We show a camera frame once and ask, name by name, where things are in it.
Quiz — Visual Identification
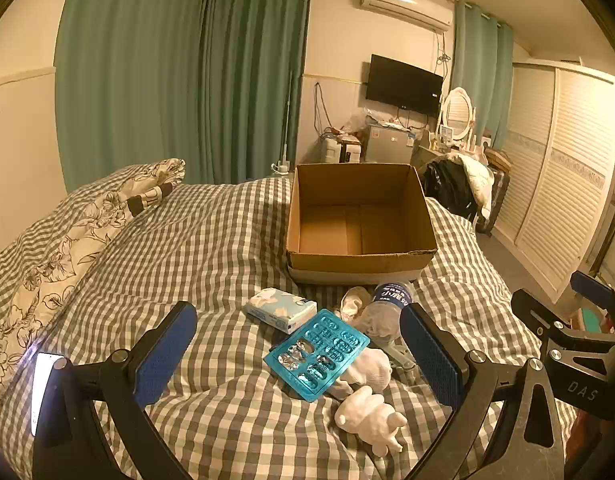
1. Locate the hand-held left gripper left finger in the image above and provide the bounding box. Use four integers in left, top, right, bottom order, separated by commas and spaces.
32, 301, 198, 480

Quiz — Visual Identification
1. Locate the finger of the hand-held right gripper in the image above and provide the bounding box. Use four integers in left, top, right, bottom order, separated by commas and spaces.
510, 288, 578, 361
570, 270, 615, 336

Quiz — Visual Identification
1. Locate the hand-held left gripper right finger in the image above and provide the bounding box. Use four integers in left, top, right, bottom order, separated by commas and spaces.
399, 303, 569, 480

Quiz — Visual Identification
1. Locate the pale green folding stand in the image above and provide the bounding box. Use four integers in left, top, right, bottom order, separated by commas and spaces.
372, 337, 418, 373

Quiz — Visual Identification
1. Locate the white toy figure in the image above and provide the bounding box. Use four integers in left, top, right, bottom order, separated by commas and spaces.
334, 386, 409, 458
332, 347, 393, 396

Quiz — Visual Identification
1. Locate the clear plastic bottle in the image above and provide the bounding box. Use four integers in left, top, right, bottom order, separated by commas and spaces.
360, 280, 418, 348

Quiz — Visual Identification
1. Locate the white cloth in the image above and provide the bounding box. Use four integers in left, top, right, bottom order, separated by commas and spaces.
340, 286, 374, 323

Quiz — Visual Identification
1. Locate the blue blister pack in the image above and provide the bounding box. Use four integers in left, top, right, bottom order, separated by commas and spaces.
264, 308, 371, 403

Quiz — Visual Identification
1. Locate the floral tissue pack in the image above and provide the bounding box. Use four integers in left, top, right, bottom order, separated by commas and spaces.
245, 287, 318, 335

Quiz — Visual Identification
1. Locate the brown cardboard box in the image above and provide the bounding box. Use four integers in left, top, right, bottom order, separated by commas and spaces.
286, 162, 438, 272

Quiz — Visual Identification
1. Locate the teal topped wooden stool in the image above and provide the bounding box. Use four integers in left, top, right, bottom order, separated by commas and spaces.
575, 307, 604, 334

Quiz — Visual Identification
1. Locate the dark suitcase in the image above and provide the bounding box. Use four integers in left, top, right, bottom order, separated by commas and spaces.
475, 167, 511, 233

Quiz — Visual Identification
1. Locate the white louvred wardrobe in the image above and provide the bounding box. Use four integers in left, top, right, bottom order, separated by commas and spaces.
490, 58, 615, 306

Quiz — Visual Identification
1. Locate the lit smartphone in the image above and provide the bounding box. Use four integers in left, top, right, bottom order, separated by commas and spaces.
30, 352, 67, 437

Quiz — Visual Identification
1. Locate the white garment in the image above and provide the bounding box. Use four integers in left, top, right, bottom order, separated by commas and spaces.
460, 154, 494, 221

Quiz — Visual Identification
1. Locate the floral blanket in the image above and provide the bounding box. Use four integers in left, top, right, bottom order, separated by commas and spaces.
0, 158, 187, 411

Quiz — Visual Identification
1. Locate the white oval mirror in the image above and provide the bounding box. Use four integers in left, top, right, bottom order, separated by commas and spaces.
440, 87, 475, 142

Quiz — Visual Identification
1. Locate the grey mini fridge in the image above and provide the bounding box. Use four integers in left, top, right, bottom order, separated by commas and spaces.
363, 124, 419, 164

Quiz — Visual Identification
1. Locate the white striped suitcase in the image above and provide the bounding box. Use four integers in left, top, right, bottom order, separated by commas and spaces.
320, 140, 363, 164

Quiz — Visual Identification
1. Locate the teal curtain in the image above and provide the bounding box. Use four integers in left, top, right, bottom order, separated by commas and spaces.
451, 0, 515, 150
54, 0, 211, 193
202, 0, 313, 186

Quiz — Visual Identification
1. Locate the white air conditioner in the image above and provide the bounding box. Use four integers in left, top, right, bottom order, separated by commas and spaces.
360, 0, 454, 32

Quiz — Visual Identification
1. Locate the black wall television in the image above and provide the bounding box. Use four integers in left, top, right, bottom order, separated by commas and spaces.
365, 53, 444, 116

